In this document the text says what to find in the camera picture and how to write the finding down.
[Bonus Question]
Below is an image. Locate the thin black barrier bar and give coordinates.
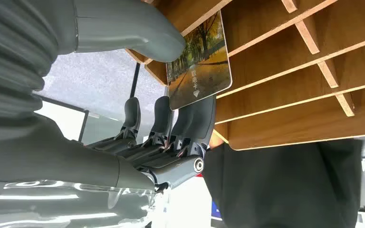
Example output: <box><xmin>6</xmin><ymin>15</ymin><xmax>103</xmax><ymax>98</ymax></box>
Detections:
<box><xmin>129</xmin><ymin>62</ymin><xmax>141</xmax><ymax>99</ymax></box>

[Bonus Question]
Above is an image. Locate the white cabinet with dark frame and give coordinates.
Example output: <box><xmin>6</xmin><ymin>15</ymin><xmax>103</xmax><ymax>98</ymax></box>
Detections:
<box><xmin>34</xmin><ymin>95</ymin><xmax>89</xmax><ymax>143</ymax></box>

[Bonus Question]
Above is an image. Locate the wooden card organizer box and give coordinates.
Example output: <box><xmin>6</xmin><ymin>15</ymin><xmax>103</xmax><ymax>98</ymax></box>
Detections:
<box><xmin>124</xmin><ymin>0</ymin><xmax>365</xmax><ymax>152</ymax></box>

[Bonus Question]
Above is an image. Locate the person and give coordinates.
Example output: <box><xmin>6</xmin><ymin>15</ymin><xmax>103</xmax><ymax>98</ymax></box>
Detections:
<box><xmin>201</xmin><ymin>138</ymin><xmax>365</xmax><ymax>228</ymax></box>

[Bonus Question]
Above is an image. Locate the clear plastic wrist cover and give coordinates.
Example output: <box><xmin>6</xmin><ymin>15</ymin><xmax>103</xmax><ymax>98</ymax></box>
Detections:
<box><xmin>0</xmin><ymin>179</ymin><xmax>157</xmax><ymax>228</ymax></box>

